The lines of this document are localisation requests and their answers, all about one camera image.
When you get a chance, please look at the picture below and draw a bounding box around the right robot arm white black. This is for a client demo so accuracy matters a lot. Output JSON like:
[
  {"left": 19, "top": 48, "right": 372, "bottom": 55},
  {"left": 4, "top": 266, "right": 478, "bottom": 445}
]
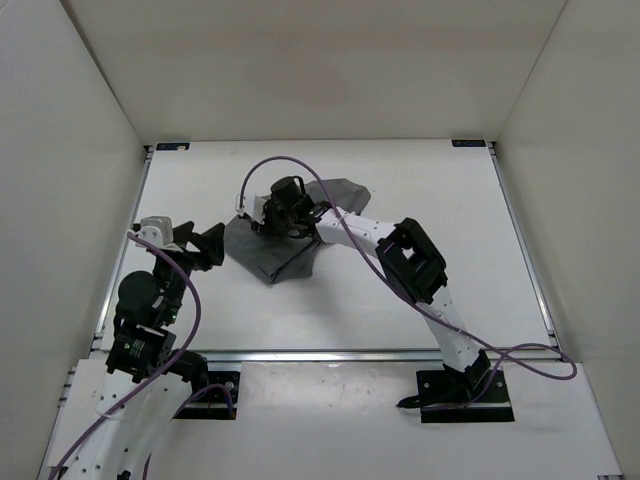
[{"left": 247, "top": 176, "right": 490, "bottom": 409}]

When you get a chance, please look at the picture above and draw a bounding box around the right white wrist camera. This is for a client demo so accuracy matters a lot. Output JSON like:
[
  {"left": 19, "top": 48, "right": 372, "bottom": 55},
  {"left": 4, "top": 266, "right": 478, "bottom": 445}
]
[{"left": 235, "top": 194, "right": 270, "bottom": 224}]

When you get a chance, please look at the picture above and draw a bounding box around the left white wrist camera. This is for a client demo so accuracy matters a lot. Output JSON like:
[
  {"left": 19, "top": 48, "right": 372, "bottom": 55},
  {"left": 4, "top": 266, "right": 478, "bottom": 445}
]
[{"left": 128, "top": 215, "right": 183, "bottom": 252}]

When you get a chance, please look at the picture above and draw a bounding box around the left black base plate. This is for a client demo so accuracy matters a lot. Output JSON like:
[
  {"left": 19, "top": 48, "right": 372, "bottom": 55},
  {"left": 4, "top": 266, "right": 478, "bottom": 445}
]
[{"left": 174, "top": 364, "right": 241, "bottom": 421}]

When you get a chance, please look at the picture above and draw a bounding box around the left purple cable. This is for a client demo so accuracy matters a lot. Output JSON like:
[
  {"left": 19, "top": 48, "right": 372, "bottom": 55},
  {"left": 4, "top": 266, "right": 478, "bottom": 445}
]
[{"left": 47, "top": 230, "right": 236, "bottom": 480}]

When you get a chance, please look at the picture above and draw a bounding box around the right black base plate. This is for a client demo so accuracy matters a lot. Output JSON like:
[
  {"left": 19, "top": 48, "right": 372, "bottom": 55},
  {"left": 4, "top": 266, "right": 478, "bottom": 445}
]
[{"left": 396, "top": 370, "right": 515, "bottom": 424}]

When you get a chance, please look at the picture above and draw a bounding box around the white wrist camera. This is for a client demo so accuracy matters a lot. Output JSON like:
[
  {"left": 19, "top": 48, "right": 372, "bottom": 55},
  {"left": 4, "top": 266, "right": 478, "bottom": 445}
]
[
  {"left": 128, "top": 215, "right": 183, "bottom": 252},
  {"left": 235, "top": 194, "right": 270, "bottom": 224}
]

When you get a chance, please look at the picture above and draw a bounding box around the right blue corner label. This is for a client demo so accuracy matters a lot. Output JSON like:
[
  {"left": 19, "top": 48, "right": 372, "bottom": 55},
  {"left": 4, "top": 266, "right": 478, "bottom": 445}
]
[{"left": 451, "top": 139, "right": 486, "bottom": 148}]

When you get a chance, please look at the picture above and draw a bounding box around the blue corner label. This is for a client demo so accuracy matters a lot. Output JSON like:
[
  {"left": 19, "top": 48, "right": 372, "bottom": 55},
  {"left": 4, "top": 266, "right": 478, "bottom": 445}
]
[
  {"left": 155, "top": 142, "right": 190, "bottom": 151},
  {"left": 451, "top": 139, "right": 486, "bottom": 148}
]

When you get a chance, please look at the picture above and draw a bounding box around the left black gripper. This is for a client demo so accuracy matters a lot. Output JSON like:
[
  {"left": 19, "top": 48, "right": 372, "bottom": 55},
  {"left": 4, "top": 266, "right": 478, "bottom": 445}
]
[{"left": 161, "top": 213, "right": 229, "bottom": 313}]

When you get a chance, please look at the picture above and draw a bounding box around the left blue corner label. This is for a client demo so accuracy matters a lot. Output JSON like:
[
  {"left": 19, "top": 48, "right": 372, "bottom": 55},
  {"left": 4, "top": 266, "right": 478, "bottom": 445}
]
[{"left": 155, "top": 142, "right": 190, "bottom": 151}]

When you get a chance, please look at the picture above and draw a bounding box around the aluminium front rail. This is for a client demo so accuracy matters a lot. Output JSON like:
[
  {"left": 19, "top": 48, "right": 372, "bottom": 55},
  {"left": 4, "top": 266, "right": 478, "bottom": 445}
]
[{"left": 199, "top": 349, "right": 566, "bottom": 365}]

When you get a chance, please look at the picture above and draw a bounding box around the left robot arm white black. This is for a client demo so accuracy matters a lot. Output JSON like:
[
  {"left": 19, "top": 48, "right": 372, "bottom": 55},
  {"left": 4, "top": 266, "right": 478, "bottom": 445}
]
[{"left": 49, "top": 216, "right": 225, "bottom": 479}]

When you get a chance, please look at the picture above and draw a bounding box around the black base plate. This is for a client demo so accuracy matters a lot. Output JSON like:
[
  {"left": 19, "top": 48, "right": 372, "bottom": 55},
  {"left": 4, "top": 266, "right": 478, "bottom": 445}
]
[
  {"left": 396, "top": 370, "right": 515, "bottom": 424},
  {"left": 174, "top": 364, "right": 241, "bottom": 421}
]

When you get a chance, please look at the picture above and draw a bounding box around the grey pleated skirt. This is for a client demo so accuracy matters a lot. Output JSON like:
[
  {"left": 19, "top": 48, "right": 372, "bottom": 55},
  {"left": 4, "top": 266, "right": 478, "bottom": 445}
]
[{"left": 224, "top": 178, "right": 371, "bottom": 285}]

